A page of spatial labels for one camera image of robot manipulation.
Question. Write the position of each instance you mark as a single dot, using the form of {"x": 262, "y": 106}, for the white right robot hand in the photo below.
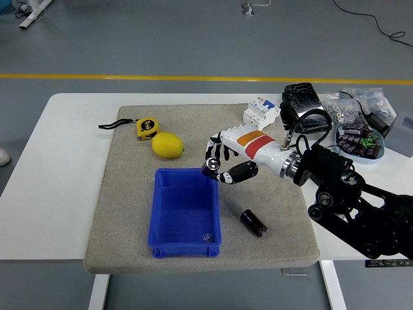
{"x": 258, "y": 147}

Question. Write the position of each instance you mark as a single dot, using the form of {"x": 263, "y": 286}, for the short dark printed cylindrical battery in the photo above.
{"x": 211, "y": 166}

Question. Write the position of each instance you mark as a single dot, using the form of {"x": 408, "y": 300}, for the long dark cylindrical battery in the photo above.
{"x": 253, "y": 223}

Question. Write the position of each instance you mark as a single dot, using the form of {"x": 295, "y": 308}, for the blue plastic box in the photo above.
{"x": 180, "y": 210}

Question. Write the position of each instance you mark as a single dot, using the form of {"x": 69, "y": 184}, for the grey box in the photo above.
{"x": 403, "y": 129}

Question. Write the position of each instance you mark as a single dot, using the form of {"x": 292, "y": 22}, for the white circuit breaker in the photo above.
{"x": 259, "y": 113}

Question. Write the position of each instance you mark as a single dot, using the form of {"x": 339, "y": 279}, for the black foot pedal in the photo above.
{"x": 300, "y": 100}

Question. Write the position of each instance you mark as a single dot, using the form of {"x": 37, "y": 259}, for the clear bag of metal nuts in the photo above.
{"x": 338, "y": 111}

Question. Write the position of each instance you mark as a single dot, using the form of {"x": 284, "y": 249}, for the yellow lemon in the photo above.
{"x": 167, "y": 145}

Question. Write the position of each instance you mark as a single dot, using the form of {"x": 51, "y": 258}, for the small metal screw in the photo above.
{"x": 206, "y": 238}

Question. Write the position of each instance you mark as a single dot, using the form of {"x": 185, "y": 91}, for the light blue bowl of parts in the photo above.
{"x": 364, "y": 145}

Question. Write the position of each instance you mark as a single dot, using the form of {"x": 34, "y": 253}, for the yellow tape measure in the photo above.
{"x": 147, "y": 127}

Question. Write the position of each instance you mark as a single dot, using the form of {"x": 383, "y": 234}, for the black power adapter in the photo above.
{"x": 377, "y": 121}

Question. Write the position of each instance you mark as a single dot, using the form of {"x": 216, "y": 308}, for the grey-brown mat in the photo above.
{"x": 129, "y": 193}

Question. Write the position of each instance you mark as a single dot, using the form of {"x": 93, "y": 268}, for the white power strip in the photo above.
{"x": 246, "y": 8}

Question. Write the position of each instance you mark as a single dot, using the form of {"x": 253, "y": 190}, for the table control panel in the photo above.
{"x": 387, "y": 263}

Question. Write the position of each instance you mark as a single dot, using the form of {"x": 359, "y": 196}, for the white table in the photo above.
{"x": 48, "y": 193}

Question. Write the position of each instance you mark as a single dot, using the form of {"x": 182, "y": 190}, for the blue object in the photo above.
{"x": 4, "y": 6}

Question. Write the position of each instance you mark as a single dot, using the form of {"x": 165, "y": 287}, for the metal under-table bracket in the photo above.
{"x": 293, "y": 272}

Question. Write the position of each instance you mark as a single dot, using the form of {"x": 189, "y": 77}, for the white table frame leg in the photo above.
{"x": 32, "y": 14}

